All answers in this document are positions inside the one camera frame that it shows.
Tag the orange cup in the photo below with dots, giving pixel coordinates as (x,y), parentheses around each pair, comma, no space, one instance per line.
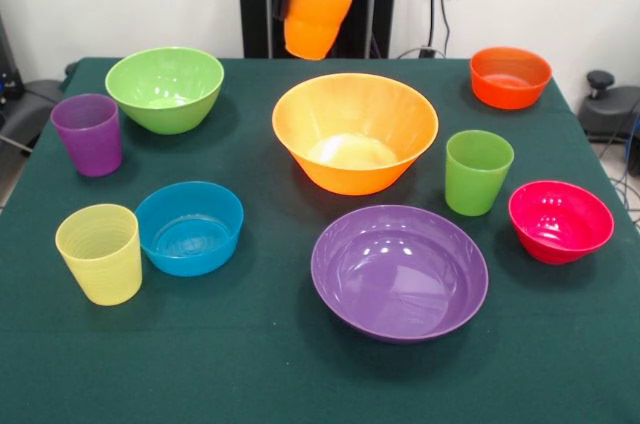
(315,24)

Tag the large yellow-orange bowl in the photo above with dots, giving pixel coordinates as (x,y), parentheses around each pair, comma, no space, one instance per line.
(355,159)

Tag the purple bowl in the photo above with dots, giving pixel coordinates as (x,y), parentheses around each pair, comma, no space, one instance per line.
(400,279)

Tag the green bowl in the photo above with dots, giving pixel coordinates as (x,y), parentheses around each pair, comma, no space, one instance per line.
(165,94)

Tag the red-orange bowl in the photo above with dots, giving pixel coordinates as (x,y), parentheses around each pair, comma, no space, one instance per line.
(510,91)

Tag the purple cup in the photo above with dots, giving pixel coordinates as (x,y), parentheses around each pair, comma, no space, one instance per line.
(92,144)

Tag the green cup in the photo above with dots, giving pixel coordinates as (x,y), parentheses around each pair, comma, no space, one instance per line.
(475,184)

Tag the blue bowl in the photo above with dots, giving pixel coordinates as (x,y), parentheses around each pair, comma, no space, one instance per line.
(187,239)

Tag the dark grey stand base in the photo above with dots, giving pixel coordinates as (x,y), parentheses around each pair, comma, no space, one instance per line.
(610,114)
(30,109)

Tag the black electronic device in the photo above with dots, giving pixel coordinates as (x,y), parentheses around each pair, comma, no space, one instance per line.
(7,69)

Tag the yellow cup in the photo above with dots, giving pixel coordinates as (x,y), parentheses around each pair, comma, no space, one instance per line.
(100,264)

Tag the pink bowl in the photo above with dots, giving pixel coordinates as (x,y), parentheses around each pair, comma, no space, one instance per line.
(560,229)

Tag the dark green tablecloth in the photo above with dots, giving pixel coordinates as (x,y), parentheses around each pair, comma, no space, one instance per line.
(320,369)

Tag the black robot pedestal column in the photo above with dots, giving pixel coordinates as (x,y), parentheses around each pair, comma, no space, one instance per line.
(380,9)

